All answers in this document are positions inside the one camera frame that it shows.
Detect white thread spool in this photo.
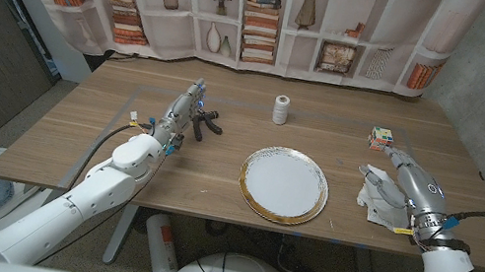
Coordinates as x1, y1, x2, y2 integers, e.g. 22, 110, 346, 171
270, 93, 293, 128

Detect black spring clamp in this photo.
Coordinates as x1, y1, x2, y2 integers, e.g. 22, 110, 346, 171
189, 105, 228, 146

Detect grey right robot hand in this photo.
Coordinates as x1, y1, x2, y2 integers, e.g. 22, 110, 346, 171
350, 140, 460, 229

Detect printed bookshelf backdrop cloth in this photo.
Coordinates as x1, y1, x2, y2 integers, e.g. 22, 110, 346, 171
0, 0, 485, 122

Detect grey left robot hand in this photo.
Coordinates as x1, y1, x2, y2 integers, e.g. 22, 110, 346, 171
150, 70, 212, 155

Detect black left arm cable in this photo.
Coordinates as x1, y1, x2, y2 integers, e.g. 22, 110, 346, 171
65, 111, 154, 204

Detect white napkin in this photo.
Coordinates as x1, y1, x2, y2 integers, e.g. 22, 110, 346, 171
351, 163, 419, 234

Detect gold-rimmed white paper plate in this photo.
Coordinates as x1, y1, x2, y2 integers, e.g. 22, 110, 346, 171
232, 140, 336, 232

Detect white cylinder with red label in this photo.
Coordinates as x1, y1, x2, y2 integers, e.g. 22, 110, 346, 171
136, 211, 188, 272

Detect multicoloured rubik's cube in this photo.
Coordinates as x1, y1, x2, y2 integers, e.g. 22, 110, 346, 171
367, 124, 396, 154

